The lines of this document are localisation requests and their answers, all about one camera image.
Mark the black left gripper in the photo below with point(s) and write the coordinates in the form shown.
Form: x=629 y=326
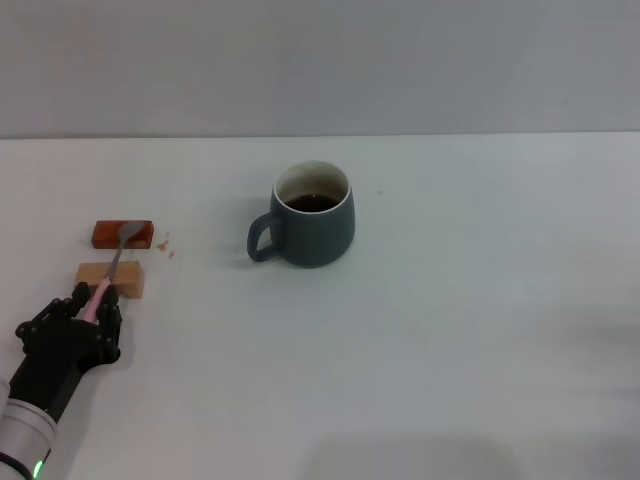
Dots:
x=55 y=360

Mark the grey ceramic cup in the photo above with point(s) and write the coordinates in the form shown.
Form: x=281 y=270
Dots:
x=315 y=235

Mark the reddish brown wooden block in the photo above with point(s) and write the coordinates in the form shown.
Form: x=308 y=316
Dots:
x=107 y=235

